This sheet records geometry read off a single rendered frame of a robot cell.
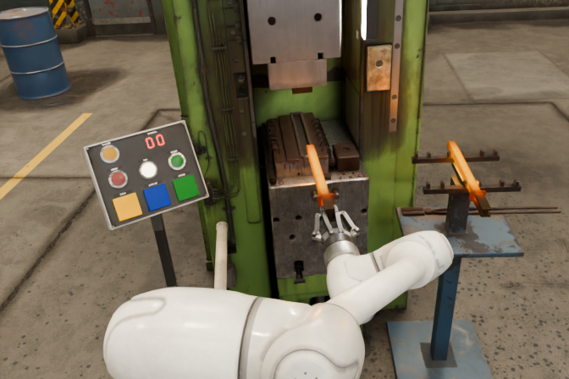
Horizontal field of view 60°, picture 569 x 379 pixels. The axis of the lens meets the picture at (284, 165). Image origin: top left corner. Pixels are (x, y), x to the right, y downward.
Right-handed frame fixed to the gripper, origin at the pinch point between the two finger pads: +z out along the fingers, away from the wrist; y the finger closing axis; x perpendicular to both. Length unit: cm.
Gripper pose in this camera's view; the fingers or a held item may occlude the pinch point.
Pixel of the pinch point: (328, 207)
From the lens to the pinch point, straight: 144.1
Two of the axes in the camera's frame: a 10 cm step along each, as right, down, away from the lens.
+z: -0.8, -4.9, 8.7
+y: 9.9, -0.9, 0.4
